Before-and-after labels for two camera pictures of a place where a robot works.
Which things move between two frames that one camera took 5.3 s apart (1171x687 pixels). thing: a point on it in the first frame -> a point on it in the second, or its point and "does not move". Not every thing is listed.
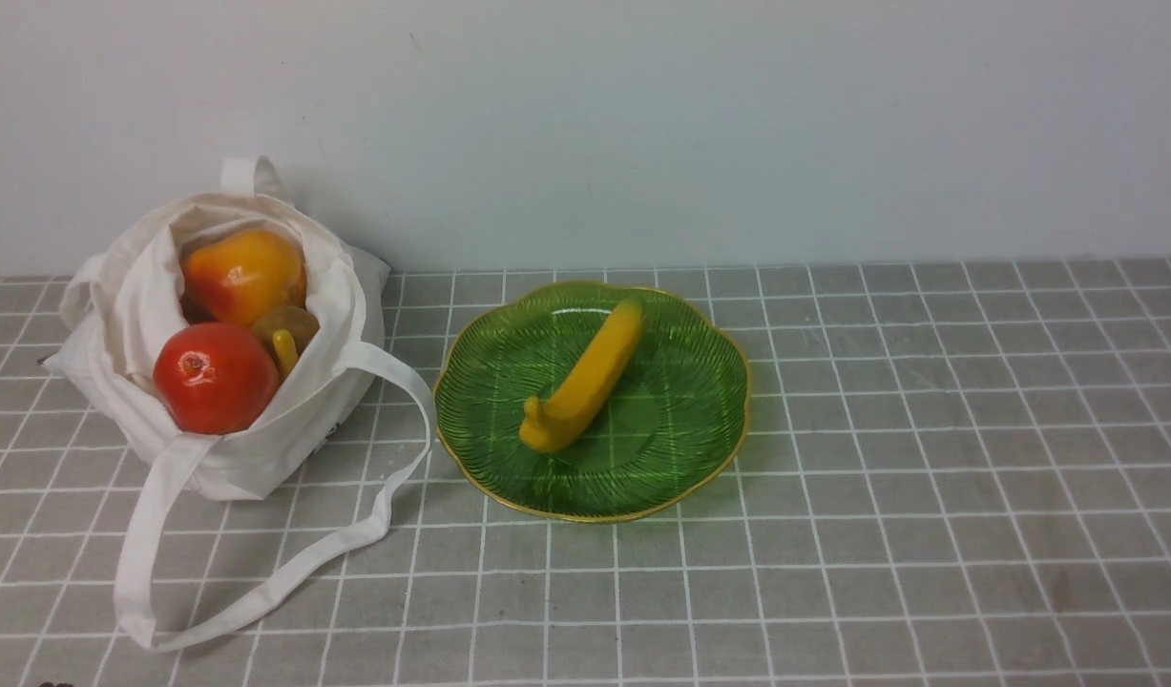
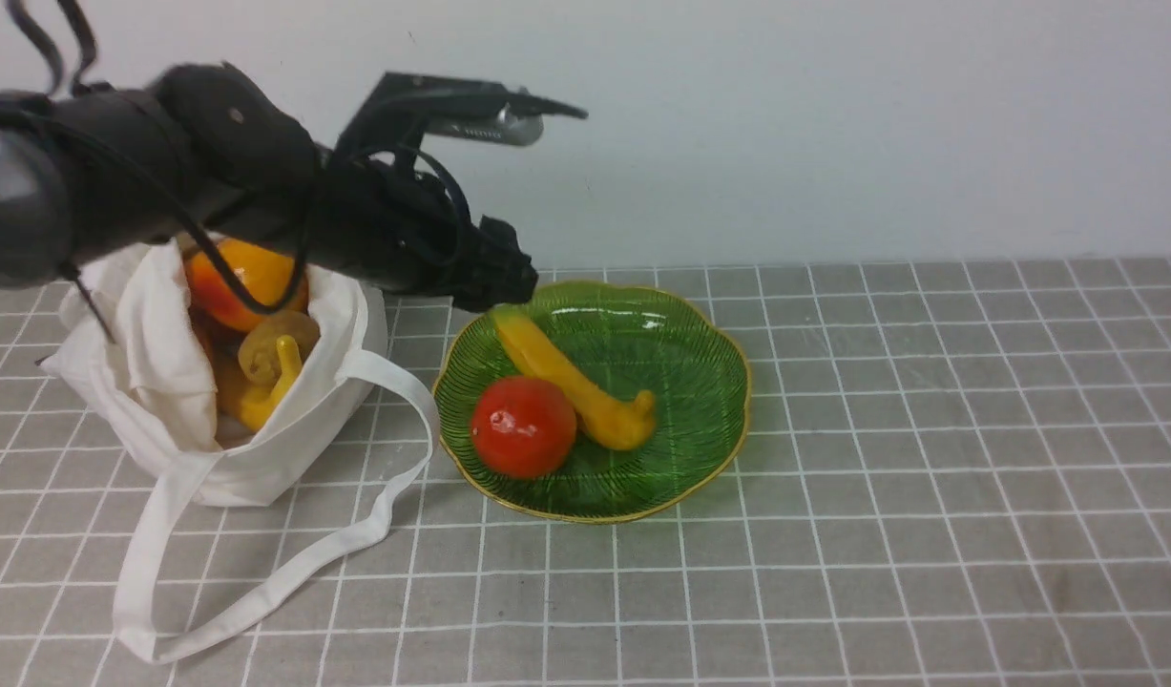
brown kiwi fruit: (302, 323) does not move
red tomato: (214, 379) -> (524, 427)
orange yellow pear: (233, 278) does not move
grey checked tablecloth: (949, 473) does not move
